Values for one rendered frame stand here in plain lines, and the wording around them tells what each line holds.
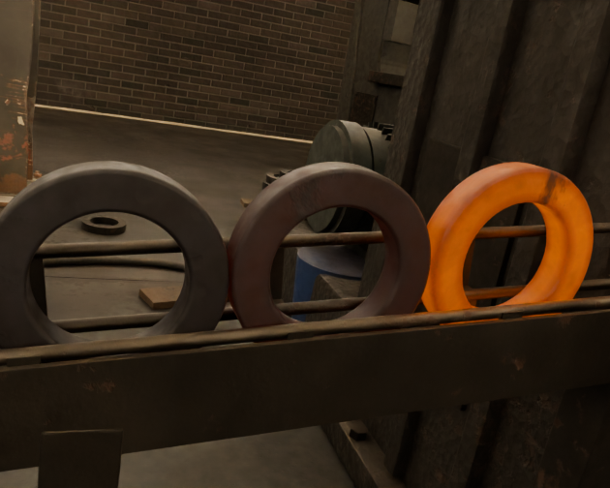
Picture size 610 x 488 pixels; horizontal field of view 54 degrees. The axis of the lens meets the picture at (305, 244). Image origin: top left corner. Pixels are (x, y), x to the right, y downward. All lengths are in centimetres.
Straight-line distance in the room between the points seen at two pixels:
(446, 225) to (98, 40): 608
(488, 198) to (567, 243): 11
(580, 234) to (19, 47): 263
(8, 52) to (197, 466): 212
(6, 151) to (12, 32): 51
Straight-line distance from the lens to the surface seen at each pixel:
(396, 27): 495
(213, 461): 135
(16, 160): 303
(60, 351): 48
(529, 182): 58
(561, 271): 64
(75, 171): 45
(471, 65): 116
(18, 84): 297
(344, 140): 182
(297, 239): 56
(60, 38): 653
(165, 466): 133
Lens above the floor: 82
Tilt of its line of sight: 16 degrees down
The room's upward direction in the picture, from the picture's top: 10 degrees clockwise
